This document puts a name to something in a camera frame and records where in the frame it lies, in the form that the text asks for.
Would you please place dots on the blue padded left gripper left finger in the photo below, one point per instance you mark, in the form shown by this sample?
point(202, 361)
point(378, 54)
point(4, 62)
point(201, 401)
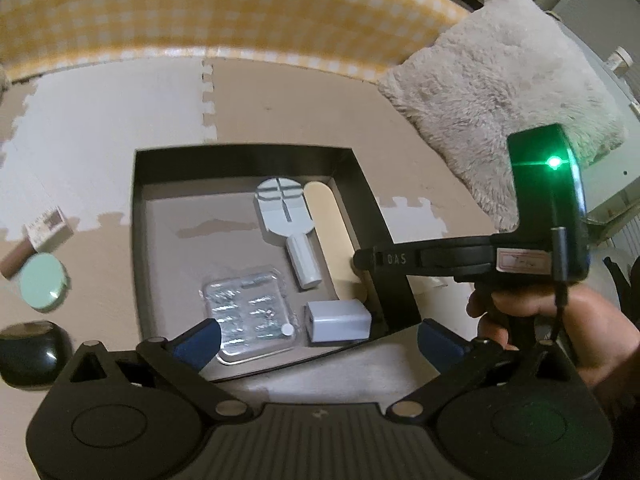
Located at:
point(198, 346)

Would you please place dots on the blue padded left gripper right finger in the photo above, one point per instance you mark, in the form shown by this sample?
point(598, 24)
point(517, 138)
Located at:
point(441, 346)

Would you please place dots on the clear plastic screw box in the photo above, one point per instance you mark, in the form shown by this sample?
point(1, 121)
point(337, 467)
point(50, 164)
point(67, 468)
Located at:
point(253, 314)

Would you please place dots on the white watch link remover tool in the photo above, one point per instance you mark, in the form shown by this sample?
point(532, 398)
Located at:
point(283, 209)

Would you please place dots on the person's right hand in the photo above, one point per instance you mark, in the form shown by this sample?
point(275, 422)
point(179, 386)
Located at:
point(605, 342)

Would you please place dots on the white charger cube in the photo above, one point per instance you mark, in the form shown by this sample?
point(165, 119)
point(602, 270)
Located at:
point(337, 321)

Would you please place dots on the black square tray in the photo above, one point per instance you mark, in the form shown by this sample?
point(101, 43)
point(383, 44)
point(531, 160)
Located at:
point(194, 217)

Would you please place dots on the cream nail file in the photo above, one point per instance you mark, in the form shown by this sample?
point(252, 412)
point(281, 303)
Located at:
point(334, 241)

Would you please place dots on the black round speaker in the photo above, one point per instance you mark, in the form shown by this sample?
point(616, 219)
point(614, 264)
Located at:
point(33, 354)

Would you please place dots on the mint green round compact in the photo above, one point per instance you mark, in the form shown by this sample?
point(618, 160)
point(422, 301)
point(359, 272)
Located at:
point(43, 282)

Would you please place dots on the fluffy grey pillow right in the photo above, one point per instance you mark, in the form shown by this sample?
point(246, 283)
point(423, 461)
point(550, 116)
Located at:
point(506, 68)

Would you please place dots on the small printed cardboard box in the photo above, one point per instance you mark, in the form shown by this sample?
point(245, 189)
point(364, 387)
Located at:
point(49, 230)

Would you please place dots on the brown lipstick tube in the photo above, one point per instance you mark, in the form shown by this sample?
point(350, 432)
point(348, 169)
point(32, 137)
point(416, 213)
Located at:
point(15, 259)

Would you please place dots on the yellow gingham sofa cushion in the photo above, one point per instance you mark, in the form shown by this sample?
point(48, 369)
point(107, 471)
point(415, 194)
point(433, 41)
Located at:
point(354, 38)

